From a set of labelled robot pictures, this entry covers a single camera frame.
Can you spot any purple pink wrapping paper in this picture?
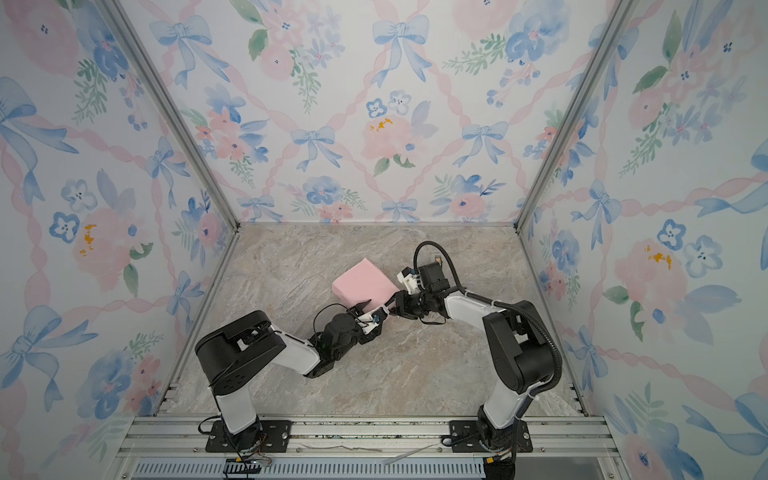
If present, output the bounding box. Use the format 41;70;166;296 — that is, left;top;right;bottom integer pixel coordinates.
332;259;400;312

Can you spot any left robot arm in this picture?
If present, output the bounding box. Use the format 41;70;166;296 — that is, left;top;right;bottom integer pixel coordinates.
194;301;389;453

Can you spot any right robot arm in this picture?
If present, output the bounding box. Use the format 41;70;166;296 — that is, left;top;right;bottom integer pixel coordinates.
385;290;563;451

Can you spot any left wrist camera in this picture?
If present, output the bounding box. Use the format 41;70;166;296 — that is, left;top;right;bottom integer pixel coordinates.
356;306;389;334

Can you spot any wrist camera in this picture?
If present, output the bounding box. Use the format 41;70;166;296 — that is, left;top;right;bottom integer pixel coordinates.
397;262;450;293
356;306;389;334

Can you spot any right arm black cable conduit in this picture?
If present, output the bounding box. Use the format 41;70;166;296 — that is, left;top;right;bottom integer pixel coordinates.
412;240;564;397

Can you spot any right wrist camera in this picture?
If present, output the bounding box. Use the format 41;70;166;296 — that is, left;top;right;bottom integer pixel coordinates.
397;262;450;293

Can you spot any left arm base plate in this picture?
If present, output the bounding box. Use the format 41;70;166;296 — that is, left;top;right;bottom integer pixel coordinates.
205;419;293;454

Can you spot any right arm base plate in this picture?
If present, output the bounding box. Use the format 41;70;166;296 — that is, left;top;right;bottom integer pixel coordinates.
441;419;533;455

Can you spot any aluminium frame rail front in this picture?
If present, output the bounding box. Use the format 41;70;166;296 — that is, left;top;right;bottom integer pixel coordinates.
117;415;619;459

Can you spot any vented cable duct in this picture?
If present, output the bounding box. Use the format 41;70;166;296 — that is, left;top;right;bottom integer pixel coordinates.
123;457;486;479

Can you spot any left aluminium corner post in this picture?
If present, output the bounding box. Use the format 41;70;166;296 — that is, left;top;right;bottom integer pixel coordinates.
95;0;240;232

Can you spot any aluminium corner post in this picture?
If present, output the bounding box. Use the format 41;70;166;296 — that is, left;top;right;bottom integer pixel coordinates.
95;0;240;232
514;0;636;235

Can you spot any right aluminium corner post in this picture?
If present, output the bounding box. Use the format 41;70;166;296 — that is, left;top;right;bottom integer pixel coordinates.
514;0;636;235

